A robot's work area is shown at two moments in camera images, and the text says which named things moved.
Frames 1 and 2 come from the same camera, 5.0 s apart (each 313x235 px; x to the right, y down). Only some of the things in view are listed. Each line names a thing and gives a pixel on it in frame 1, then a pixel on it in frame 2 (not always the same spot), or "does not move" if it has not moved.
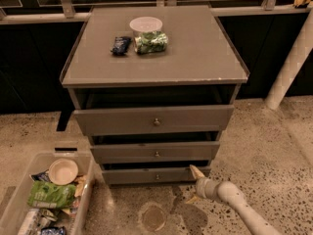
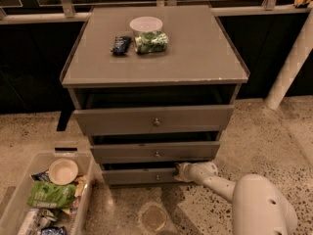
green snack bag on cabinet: x=151 y=42 does not move
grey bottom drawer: x=152 y=175 does not move
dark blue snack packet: x=121 y=45 does not move
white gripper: x=202 y=185 -> x=189 y=171
